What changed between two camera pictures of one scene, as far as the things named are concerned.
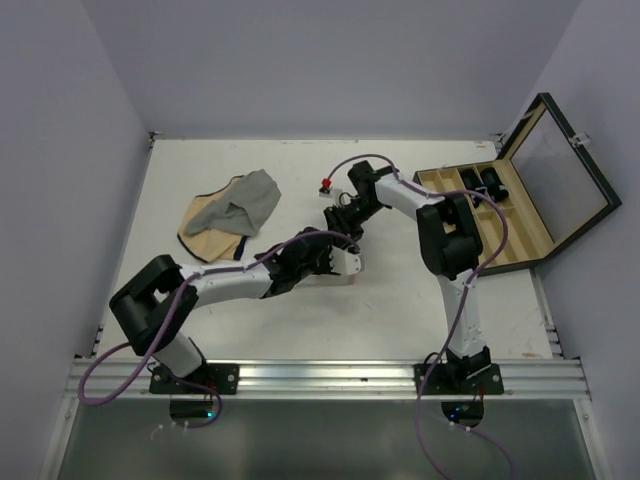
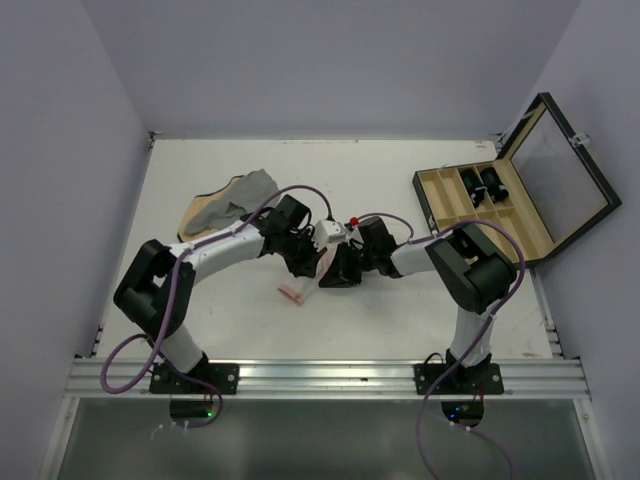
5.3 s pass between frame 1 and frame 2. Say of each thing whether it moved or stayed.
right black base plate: stayed
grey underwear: stayed
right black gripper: moved
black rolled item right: stayed
